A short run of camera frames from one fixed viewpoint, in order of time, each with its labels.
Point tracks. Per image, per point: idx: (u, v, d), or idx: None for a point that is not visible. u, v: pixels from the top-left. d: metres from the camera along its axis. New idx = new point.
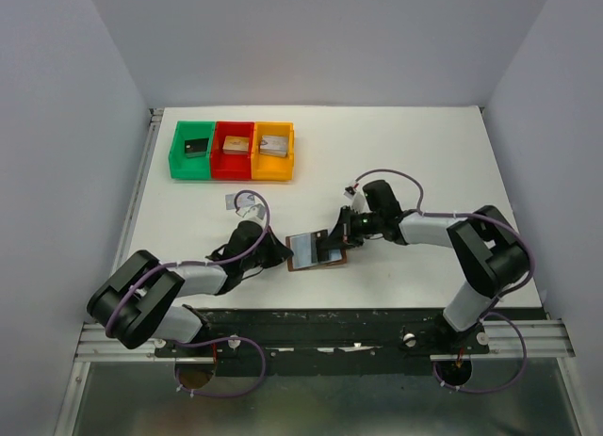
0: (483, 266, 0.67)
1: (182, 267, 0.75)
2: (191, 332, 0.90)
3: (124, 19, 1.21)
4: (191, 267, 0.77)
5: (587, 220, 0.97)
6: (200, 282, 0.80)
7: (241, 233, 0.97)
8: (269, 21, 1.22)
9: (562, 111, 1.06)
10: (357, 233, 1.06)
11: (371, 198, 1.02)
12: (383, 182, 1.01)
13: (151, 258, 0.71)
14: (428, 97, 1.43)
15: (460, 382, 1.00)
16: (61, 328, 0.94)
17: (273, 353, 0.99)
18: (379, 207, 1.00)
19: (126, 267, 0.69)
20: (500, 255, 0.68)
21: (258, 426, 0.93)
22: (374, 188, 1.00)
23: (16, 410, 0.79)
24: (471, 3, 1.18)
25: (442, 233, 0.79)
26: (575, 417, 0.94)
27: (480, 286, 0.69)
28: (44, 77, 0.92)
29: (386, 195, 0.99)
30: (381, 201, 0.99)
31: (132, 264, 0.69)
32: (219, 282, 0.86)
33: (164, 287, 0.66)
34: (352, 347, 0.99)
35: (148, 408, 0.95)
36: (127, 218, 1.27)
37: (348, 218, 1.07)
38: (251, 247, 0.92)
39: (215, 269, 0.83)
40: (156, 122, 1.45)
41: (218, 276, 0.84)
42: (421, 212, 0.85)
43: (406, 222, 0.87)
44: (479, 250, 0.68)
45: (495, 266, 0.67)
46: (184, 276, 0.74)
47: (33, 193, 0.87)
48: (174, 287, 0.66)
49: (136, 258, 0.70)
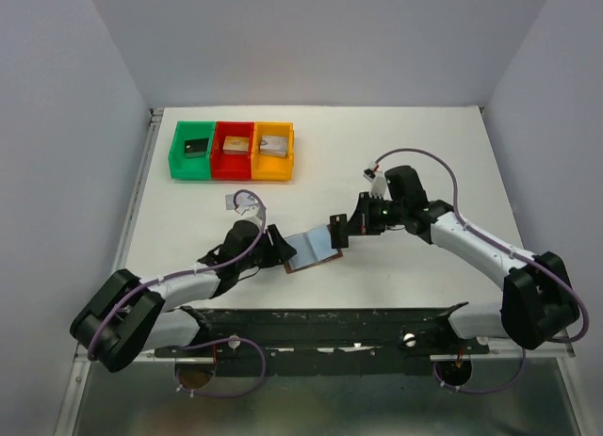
0: (532, 328, 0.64)
1: (165, 283, 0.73)
2: (189, 337, 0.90)
3: (124, 19, 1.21)
4: (175, 281, 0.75)
5: (587, 219, 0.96)
6: (187, 294, 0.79)
7: (236, 233, 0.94)
8: (269, 22, 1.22)
9: (562, 112, 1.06)
10: (376, 223, 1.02)
11: (394, 185, 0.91)
12: (409, 169, 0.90)
13: (132, 277, 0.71)
14: (428, 96, 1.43)
15: (459, 382, 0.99)
16: (61, 328, 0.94)
17: (273, 353, 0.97)
18: (403, 197, 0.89)
19: (108, 289, 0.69)
20: (549, 315, 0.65)
21: (257, 426, 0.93)
22: (399, 175, 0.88)
23: (16, 410, 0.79)
24: (470, 3, 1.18)
25: (484, 260, 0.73)
26: (575, 417, 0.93)
27: (515, 335, 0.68)
28: (43, 76, 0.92)
29: (413, 183, 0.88)
30: (405, 189, 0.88)
31: (112, 285, 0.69)
32: (212, 285, 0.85)
33: (141, 310, 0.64)
34: (352, 347, 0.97)
35: (148, 407, 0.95)
36: (127, 218, 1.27)
37: (368, 207, 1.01)
38: (248, 250, 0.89)
39: (207, 276, 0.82)
40: (156, 122, 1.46)
41: (210, 282, 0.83)
42: (464, 223, 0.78)
43: (439, 229, 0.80)
44: (534, 310, 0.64)
45: (543, 329, 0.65)
46: (168, 292, 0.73)
47: (33, 193, 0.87)
48: (154, 309, 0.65)
49: (116, 279, 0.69)
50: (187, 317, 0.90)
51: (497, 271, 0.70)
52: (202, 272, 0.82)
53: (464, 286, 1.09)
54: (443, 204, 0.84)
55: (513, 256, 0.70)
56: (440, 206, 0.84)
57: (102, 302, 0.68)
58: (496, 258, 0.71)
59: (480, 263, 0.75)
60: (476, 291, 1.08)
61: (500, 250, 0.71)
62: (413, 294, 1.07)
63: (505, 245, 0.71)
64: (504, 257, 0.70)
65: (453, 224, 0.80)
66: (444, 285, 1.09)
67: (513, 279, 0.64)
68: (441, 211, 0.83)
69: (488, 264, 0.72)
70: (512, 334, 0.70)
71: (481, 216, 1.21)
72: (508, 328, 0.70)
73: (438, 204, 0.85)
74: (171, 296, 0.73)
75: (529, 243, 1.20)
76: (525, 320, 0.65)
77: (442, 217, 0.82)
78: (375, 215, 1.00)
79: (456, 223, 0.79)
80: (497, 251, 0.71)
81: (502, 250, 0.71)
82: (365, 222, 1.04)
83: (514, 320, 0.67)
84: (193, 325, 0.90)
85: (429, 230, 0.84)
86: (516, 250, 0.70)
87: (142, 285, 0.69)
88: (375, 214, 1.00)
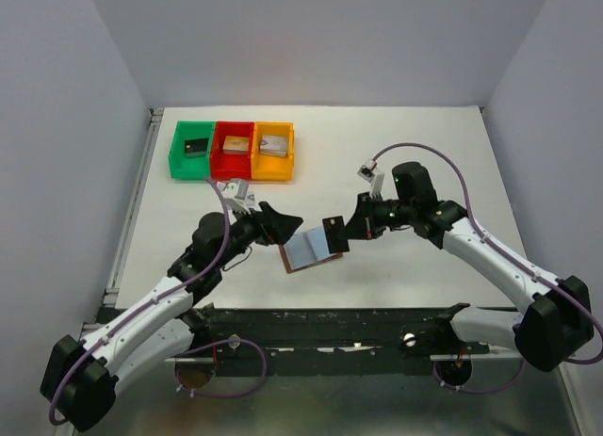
0: (550, 354, 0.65)
1: (117, 335, 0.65)
2: (185, 344, 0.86)
3: (124, 19, 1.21)
4: (127, 329, 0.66)
5: (587, 219, 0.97)
6: (151, 331, 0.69)
7: (201, 234, 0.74)
8: (269, 21, 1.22)
9: (561, 112, 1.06)
10: (381, 223, 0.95)
11: (401, 183, 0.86)
12: (416, 165, 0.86)
13: (75, 342, 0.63)
14: (428, 96, 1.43)
15: (460, 382, 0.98)
16: (60, 329, 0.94)
17: (273, 353, 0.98)
18: (413, 197, 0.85)
19: (54, 361, 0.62)
20: (566, 342, 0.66)
21: (257, 426, 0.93)
22: (408, 174, 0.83)
23: (16, 410, 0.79)
24: (470, 4, 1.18)
25: (503, 279, 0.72)
26: (575, 417, 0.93)
27: (529, 356, 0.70)
28: (43, 76, 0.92)
29: (422, 182, 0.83)
30: (415, 189, 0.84)
31: (57, 356, 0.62)
32: (185, 303, 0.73)
33: (89, 388, 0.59)
34: (352, 347, 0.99)
35: (148, 408, 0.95)
36: (127, 218, 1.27)
37: (371, 207, 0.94)
38: (219, 253, 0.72)
39: (173, 301, 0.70)
40: (156, 122, 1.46)
41: (181, 303, 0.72)
42: (483, 237, 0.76)
43: (456, 238, 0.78)
44: (554, 338, 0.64)
45: (559, 353, 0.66)
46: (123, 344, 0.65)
47: (33, 192, 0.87)
48: (101, 380, 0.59)
49: (57, 349, 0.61)
50: (175, 331, 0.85)
51: (517, 292, 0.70)
52: (166, 298, 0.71)
53: (464, 286, 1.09)
54: (456, 207, 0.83)
55: (537, 280, 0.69)
56: (453, 208, 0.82)
57: (54, 373, 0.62)
58: (517, 279, 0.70)
59: (496, 278, 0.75)
60: (476, 291, 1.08)
61: (523, 270, 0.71)
62: (414, 295, 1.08)
63: (528, 266, 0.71)
64: (526, 279, 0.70)
65: (470, 234, 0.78)
66: (444, 284, 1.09)
67: (539, 310, 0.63)
68: (455, 215, 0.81)
69: (507, 282, 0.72)
70: (524, 352, 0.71)
71: (481, 217, 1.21)
72: (520, 346, 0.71)
73: (451, 207, 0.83)
74: (129, 346, 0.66)
75: (529, 243, 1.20)
76: (544, 347, 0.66)
77: (457, 224, 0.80)
78: (381, 215, 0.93)
79: (474, 234, 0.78)
80: (518, 272, 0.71)
81: (525, 271, 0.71)
82: (369, 226, 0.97)
83: (532, 343, 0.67)
84: (186, 333, 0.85)
85: (441, 234, 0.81)
86: (541, 273, 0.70)
87: (87, 352, 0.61)
88: (379, 214, 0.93)
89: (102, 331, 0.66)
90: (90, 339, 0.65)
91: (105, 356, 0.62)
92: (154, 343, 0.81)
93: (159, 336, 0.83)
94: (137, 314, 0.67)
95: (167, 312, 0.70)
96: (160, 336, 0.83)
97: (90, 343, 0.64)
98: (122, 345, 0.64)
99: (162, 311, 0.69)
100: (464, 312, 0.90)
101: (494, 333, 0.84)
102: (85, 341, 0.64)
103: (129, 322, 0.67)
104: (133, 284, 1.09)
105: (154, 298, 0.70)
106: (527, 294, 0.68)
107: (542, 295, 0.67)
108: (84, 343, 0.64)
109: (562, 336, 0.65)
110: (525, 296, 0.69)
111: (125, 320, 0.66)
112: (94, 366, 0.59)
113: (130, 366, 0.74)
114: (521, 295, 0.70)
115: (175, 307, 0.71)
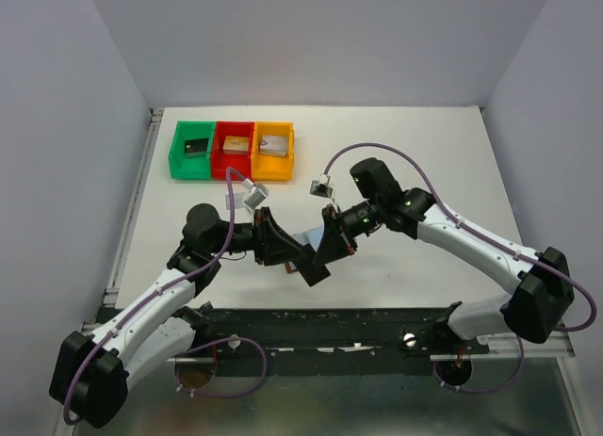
0: (543, 328, 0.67)
1: (124, 328, 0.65)
2: (185, 343, 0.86)
3: (124, 19, 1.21)
4: (136, 320, 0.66)
5: (587, 219, 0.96)
6: (156, 321, 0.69)
7: (191, 228, 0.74)
8: (268, 21, 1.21)
9: (562, 112, 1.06)
10: (356, 231, 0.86)
11: (363, 182, 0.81)
12: (374, 159, 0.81)
13: (85, 337, 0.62)
14: (428, 96, 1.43)
15: (460, 382, 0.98)
16: (59, 329, 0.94)
17: (273, 353, 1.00)
18: (377, 193, 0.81)
19: (63, 358, 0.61)
20: (554, 313, 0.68)
21: (258, 426, 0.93)
22: (367, 170, 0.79)
23: (16, 411, 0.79)
24: (470, 3, 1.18)
25: (488, 263, 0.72)
26: (575, 417, 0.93)
27: (522, 334, 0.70)
28: (43, 76, 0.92)
29: (382, 174, 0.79)
30: (378, 185, 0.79)
31: (65, 353, 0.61)
32: (187, 294, 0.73)
33: (105, 379, 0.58)
34: (352, 347, 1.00)
35: (148, 407, 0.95)
36: (127, 218, 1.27)
37: (341, 219, 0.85)
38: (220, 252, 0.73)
39: (177, 291, 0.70)
40: (156, 122, 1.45)
41: (184, 294, 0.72)
42: (458, 223, 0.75)
43: (431, 227, 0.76)
44: (544, 311, 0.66)
45: (549, 325, 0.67)
46: (132, 335, 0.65)
47: (33, 192, 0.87)
48: (115, 370, 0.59)
49: (67, 347, 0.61)
50: (176, 329, 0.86)
51: (501, 273, 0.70)
52: (170, 288, 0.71)
53: (464, 286, 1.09)
54: (424, 194, 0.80)
55: (518, 258, 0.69)
56: (420, 195, 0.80)
57: (63, 371, 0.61)
58: (500, 260, 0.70)
59: (477, 262, 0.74)
60: (475, 290, 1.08)
61: (504, 251, 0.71)
62: (413, 295, 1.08)
63: (506, 246, 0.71)
64: (508, 258, 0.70)
65: (444, 221, 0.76)
66: (443, 283, 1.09)
67: (528, 288, 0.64)
68: (424, 202, 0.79)
69: (488, 264, 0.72)
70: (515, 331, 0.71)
71: (481, 217, 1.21)
72: (512, 327, 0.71)
73: (418, 196, 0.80)
74: (137, 337, 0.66)
75: (529, 242, 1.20)
76: (535, 321, 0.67)
77: (429, 213, 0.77)
78: (352, 222, 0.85)
79: (448, 220, 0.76)
80: (499, 252, 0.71)
81: (505, 251, 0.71)
82: (349, 240, 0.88)
83: (520, 321, 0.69)
84: (188, 331, 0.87)
85: (415, 225, 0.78)
86: (520, 250, 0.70)
87: (97, 346, 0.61)
88: (351, 223, 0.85)
89: (108, 325, 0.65)
90: (98, 333, 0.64)
91: (117, 347, 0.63)
92: (160, 339, 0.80)
93: (162, 334, 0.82)
94: (143, 304, 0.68)
95: (172, 301, 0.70)
96: (163, 334, 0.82)
97: (98, 337, 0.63)
98: (131, 335, 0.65)
99: (168, 300, 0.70)
100: (457, 311, 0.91)
101: (482, 320, 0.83)
102: (93, 335, 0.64)
103: (138, 312, 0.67)
104: (133, 284, 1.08)
105: (157, 288, 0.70)
106: (512, 274, 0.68)
107: (528, 272, 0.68)
108: (92, 337, 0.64)
109: (549, 307, 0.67)
110: (510, 276, 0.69)
111: (131, 313, 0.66)
112: (107, 358, 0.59)
113: (139, 362, 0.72)
114: (506, 276, 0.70)
115: (179, 297, 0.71)
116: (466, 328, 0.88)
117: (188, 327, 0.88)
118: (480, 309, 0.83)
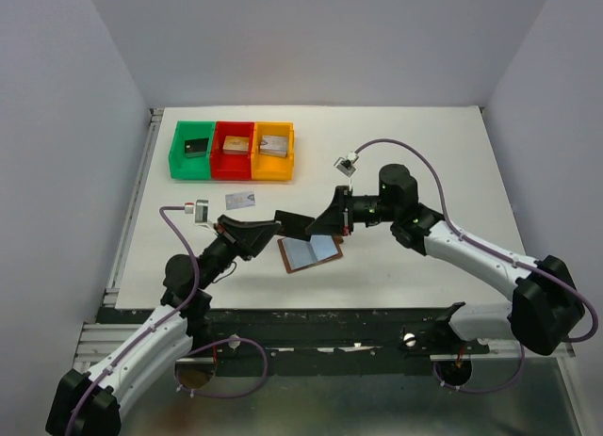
0: (546, 336, 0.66)
1: (119, 365, 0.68)
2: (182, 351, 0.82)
3: (125, 20, 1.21)
4: (129, 357, 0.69)
5: (588, 219, 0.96)
6: (149, 357, 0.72)
7: (171, 282, 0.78)
8: (268, 21, 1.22)
9: (561, 113, 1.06)
10: (359, 218, 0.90)
11: (389, 192, 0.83)
12: (408, 174, 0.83)
13: (81, 374, 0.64)
14: (428, 96, 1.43)
15: (459, 382, 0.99)
16: (59, 329, 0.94)
17: (273, 353, 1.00)
18: (399, 205, 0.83)
19: (59, 394, 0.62)
20: (560, 321, 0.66)
21: (258, 426, 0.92)
22: (398, 185, 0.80)
23: (16, 411, 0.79)
24: (470, 5, 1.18)
25: (488, 273, 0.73)
26: (576, 416, 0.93)
27: (529, 344, 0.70)
28: (43, 78, 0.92)
29: (412, 191, 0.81)
30: (402, 199, 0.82)
31: (62, 390, 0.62)
32: (181, 327, 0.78)
33: (101, 415, 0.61)
34: (352, 347, 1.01)
35: (148, 408, 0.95)
36: (127, 218, 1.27)
37: (350, 203, 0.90)
38: (191, 293, 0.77)
39: (170, 327, 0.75)
40: (156, 122, 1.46)
41: (175, 329, 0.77)
42: (460, 236, 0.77)
43: (435, 240, 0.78)
44: (545, 318, 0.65)
45: (556, 335, 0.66)
46: (126, 372, 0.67)
47: (33, 193, 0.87)
48: (110, 406, 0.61)
49: (63, 383, 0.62)
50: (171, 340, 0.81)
51: (501, 281, 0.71)
52: (163, 324, 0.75)
53: (463, 286, 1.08)
54: (432, 213, 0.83)
55: (516, 266, 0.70)
56: (430, 214, 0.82)
57: (59, 407, 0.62)
58: (498, 268, 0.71)
59: (477, 270, 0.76)
60: (475, 291, 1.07)
61: (502, 259, 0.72)
62: (413, 294, 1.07)
63: (505, 254, 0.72)
64: (507, 266, 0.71)
65: (448, 235, 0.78)
66: (443, 283, 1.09)
67: (523, 293, 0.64)
68: (431, 221, 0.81)
69: (488, 272, 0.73)
70: (523, 341, 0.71)
71: (481, 217, 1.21)
72: (519, 336, 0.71)
73: (428, 213, 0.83)
74: (131, 374, 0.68)
75: (529, 243, 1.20)
76: (538, 330, 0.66)
77: (434, 228, 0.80)
78: (360, 210, 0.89)
79: (451, 234, 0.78)
80: (498, 261, 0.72)
81: (504, 259, 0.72)
82: (348, 221, 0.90)
83: (526, 329, 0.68)
84: (185, 338, 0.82)
85: (423, 240, 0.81)
86: (518, 258, 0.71)
87: (93, 384, 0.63)
88: (359, 211, 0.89)
89: (105, 362, 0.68)
90: (93, 371, 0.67)
91: (112, 384, 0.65)
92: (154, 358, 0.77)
93: None
94: (138, 341, 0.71)
95: (166, 337, 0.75)
96: None
97: (94, 375, 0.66)
98: (126, 372, 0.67)
99: (161, 336, 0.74)
100: (459, 312, 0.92)
101: (485, 325, 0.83)
102: (89, 372, 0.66)
103: (134, 348, 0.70)
104: (132, 284, 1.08)
105: (151, 326, 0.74)
106: (510, 280, 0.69)
107: (525, 278, 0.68)
108: (89, 374, 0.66)
109: (554, 316, 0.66)
110: (508, 283, 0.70)
111: (124, 350, 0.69)
112: (102, 395, 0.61)
113: (132, 390, 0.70)
114: (506, 284, 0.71)
115: (171, 333, 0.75)
116: (468, 330, 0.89)
117: (185, 333, 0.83)
118: (492, 313, 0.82)
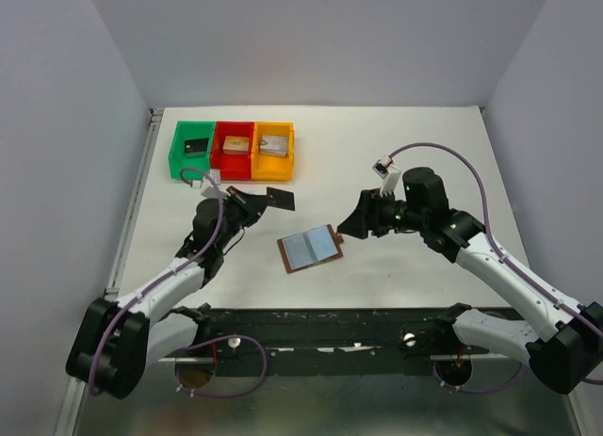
0: (568, 380, 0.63)
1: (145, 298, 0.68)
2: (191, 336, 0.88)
3: (125, 20, 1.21)
4: (155, 292, 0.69)
5: (588, 218, 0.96)
6: (171, 300, 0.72)
7: (201, 218, 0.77)
8: (268, 21, 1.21)
9: (561, 113, 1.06)
10: (385, 222, 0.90)
11: (415, 194, 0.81)
12: (433, 175, 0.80)
13: (108, 302, 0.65)
14: (428, 96, 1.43)
15: (459, 382, 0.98)
16: (59, 330, 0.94)
17: (273, 353, 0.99)
18: (425, 208, 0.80)
19: (89, 323, 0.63)
20: (583, 369, 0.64)
21: (258, 427, 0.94)
22: (423, 185, 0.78)
23: (18, 411, 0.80)
24: (470, 5, 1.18)
25: (524, 304, 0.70)
26: (575, 416, 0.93)
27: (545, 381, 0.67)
28: (42, 79, 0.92)
29: (438, 193, 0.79)
30: (429, 201, 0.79)
31: (91, 318, 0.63)
32: (198, 276, 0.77)
33: (130, 338, 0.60)
34: (352, 347, 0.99)
35: (149, 408, 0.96)
36: (127, 218, 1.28)
37: (378, 207, 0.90)
38: (216, 232, 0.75)
39: (190, 272, 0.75)
40: (156, 122, 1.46)
41: (194, 276, 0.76)
42: (501, 258, 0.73)
43: (472, 255, 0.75)
44: (574, 364, 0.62)
45: (577, 379, 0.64)
46: (152, 306, 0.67)
47: (32, 193, 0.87)
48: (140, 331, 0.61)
49: (93, 312, 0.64)
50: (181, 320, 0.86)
51: (538, 317, 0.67)
52: (184, 269, 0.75)
53: (463, 286, 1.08)
54: (469, 218, 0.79)
55: (559, 308, 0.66)
56: (466, 219, 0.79)
57: (87, 337, 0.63)
58: (538, 305, 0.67)
59: (513, 298, 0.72)
60: (475, 291, 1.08)
61: (544, 297, 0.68)
62: (413, 294, 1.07)
63: (548, 291, 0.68)
64: (547, 305, 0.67)
65: (488, 251, 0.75)
66: (443, 283, 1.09)
67: (562, 339, 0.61)
68: (468, 228, 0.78)
69: (525, 305, 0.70)
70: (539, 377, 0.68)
71: (481, 217, 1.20)
72: (536, 371, 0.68)
73: (464, 219, 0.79)
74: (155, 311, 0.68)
75: (529, 242, 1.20)
76: (562, 373, 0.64)
77: (474, 241, 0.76)
78: (386, 214, 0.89)
79: (492, 251, 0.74)
80: (540, 298, 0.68)
81: (545, 297, 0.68)
82: (372, 226, 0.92)
83: (546, 368, 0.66)
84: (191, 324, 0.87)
85: (456, 249, 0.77)
86: (562, 300, 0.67)
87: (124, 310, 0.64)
88: (385, 214, 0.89)
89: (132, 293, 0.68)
90: (122, 299, 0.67)
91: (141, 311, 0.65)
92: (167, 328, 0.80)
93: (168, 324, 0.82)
94: (160, 281, 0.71)
95: (186, 282, 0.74)
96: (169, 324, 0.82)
97: (123, 302, 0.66)
98: (154, 303, 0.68)
99: (182, 280, 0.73)
100: (465, 316, 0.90)
101: (492, 339, 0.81)
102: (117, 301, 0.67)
103: (160, 284, 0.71)
104: (132, 283, 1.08)
105: (171, 268, 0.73)
106: (549, 322, 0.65)
107: (566, 323, 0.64)
108: (118, 302, 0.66)
109: (581, 363, 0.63)
110: (545, 322, 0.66)
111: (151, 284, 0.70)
112: (133, 318, 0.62)
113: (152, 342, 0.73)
114: (541, 322, 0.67)
115: (191, 279, 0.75)
116: (471, 335, 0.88)
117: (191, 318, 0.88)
118: (494, 329, 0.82)
